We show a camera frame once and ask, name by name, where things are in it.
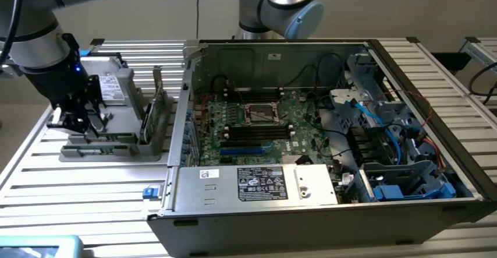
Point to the grey metal disk bay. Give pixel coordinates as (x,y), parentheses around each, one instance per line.
(362,74)

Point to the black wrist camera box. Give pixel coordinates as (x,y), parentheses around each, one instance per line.
(73,54)

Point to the long black expansion slot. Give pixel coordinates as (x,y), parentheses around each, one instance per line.
(245,144)

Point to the teal edged screen device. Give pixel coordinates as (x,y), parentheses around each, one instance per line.
(39,246)

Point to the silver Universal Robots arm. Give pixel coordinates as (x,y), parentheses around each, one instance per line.
(35,45)

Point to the black open PC case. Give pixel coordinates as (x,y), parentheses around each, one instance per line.
(273,229)

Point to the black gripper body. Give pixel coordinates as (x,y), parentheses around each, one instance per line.
(54,86)

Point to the grey disk bay blue clips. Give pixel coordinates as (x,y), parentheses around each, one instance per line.
(408,179)

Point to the green RAM stick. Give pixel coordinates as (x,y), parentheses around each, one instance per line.
(115,137)
(98,151)

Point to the short black expansion slot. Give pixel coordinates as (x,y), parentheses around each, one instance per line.
(227,161)

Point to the blue case latch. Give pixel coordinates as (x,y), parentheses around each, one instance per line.
(151,192)

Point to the metal slat side table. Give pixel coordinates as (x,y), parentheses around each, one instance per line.
(482,51)

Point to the green motherboard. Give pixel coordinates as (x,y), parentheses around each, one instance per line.
(290,141)

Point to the grey parts rack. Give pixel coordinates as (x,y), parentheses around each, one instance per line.
(129,150)

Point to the black RAM slot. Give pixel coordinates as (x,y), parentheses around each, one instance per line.
(258,130)
(253,96)
(258,127)
(258,134)
(258,137)
(253,90)
(253,93)
(253,99)

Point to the silver power supply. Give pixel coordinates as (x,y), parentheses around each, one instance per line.
(234,188)

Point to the metal CPU socket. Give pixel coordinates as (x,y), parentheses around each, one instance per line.
(262,113)

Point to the silver hard disk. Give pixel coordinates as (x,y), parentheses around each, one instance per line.
(113,90)

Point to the blue expansion slot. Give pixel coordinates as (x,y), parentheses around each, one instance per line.
(243,151)

